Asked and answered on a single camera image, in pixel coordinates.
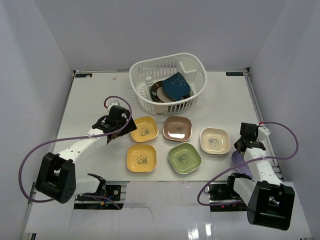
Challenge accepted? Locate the lavender plate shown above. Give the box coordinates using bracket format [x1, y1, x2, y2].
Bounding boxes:
[231, 150, 253, 178]

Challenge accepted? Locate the yellow panda plate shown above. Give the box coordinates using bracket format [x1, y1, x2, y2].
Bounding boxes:
[130, 116, 159, 143]
[126, 144, 157, 173]

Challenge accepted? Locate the cream panda plate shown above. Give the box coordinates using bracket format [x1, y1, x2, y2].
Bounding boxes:
[200, 127, 230, 155]

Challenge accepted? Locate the round dark striped plate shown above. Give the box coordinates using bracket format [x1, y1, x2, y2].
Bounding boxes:
[149, 80, 173, 103]

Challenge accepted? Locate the dark blue leaf plate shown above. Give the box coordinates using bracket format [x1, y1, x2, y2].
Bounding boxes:
[162, 72, 191, 101]

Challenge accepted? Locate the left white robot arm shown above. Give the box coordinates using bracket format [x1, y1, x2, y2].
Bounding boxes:
[35, 105, 137, 204]

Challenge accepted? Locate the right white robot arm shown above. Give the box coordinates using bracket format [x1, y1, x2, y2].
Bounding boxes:
[225, 122, 295, 231]

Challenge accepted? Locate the white plastic dish bin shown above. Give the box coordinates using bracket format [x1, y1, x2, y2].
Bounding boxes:
[129, 52, 207, 116]

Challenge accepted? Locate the brown square plate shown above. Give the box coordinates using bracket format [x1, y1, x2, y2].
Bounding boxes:
[163, 116, 192, 142]

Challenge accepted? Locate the green panda plate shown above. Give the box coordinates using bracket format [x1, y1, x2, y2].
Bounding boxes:
[167, 142, 202, 175]

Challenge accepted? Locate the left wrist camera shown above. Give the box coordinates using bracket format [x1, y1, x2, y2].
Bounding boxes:
[103, 100, 121, 111]

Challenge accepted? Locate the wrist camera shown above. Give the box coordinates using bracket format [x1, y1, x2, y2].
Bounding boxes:
[257, 124, 271, 142]
[103, 100, 121, 111]

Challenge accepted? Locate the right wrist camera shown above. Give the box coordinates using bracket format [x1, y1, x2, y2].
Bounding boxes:
[257, 124, 271, 142]

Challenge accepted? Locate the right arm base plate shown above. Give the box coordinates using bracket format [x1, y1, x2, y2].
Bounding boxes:
[204, 183, 247, 213]

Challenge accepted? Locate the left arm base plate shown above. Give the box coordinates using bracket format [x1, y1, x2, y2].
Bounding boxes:
[73, 185, 124, 210]

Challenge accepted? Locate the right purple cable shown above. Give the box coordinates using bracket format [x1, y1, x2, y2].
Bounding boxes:
[196, 121, 299, 207]

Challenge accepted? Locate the purple cable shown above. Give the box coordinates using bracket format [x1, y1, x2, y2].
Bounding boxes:
[196, 121, 299, 207]
[18, 95, 133, 210]

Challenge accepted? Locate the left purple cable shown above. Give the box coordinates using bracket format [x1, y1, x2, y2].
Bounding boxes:
[18, 95, 133, 210]

